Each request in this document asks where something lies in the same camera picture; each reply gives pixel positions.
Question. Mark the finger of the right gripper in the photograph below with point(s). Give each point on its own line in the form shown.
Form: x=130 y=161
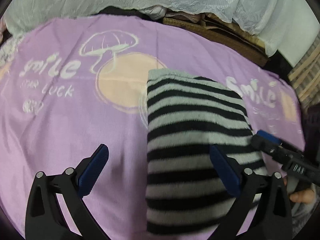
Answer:
x=280 y=151
x=277 y=141

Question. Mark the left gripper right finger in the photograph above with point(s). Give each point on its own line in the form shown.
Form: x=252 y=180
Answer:
x=272 y=219

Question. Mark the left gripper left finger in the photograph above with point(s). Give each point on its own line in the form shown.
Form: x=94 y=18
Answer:
x=44 y=218

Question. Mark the black grey striped sweater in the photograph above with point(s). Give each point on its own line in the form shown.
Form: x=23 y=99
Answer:
x=187 y=115

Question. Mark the person's hand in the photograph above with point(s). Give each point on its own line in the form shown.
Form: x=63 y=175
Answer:
x=299 y=191

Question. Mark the white lace cover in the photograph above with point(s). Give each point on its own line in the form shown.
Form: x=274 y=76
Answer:
x=288 y=26

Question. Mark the brown woven mat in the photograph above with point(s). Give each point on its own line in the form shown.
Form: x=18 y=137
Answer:
x=212 y=28

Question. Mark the purple smile bed sheet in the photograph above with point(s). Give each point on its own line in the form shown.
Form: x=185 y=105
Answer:
x=75 y=84

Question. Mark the floral purple white cloth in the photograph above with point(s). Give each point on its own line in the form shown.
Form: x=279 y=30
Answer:
x=9 y=49

